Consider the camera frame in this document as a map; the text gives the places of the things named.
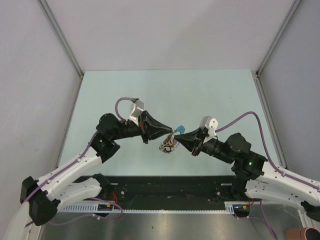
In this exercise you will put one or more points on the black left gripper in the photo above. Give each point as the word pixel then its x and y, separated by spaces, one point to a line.
pixel 149 128

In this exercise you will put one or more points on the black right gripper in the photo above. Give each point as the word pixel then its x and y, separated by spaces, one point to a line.
pixel 195 138

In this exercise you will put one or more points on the metal key organizer with rings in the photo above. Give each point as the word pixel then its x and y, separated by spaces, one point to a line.
pixel 170 144

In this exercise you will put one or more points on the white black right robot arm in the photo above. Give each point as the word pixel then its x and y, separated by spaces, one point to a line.
pixel 255 176

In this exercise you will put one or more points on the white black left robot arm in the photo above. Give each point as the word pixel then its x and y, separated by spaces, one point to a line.
pixel 54 191

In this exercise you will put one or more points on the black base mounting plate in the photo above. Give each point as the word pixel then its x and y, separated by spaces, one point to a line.
pixel 216 188

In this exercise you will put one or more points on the pink cylindrical object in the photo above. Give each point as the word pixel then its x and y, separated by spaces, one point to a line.
pixel 305 233

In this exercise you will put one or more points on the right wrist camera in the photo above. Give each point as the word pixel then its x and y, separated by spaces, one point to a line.
pixel 208 125

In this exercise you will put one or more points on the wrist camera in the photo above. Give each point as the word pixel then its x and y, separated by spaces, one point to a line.
pixel 135 110
pixel 208 125

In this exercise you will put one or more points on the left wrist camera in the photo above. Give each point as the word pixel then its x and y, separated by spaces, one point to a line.
pixel 135 110

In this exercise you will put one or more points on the grey slotted cable duct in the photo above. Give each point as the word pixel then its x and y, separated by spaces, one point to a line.
pixel 208 207

